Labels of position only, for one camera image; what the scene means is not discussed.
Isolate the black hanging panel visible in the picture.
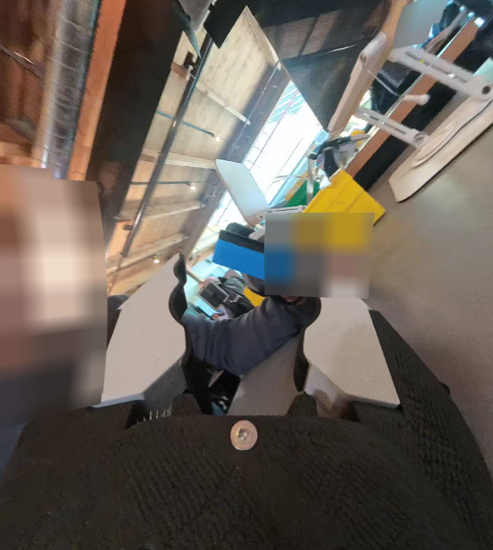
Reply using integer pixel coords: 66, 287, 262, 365
203, 0, 281, 48

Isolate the green storage bin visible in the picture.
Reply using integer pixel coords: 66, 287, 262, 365
285, 182, 316, 205

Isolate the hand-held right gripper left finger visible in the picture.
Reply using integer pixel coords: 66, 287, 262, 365
100, 254, 193, 417

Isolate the blue and black sponge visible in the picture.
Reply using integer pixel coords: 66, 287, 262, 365
213, 230, 266, 276

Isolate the yellow storage bin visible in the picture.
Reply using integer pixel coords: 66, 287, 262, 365
304, 170, 386, 215

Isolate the black and white headset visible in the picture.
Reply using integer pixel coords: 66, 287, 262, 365
311, 135, 361, 172

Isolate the white board on stand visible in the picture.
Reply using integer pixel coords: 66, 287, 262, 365
215, 159, 273, 221

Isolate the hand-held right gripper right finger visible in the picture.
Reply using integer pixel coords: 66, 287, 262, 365
294, 298, 402, 415

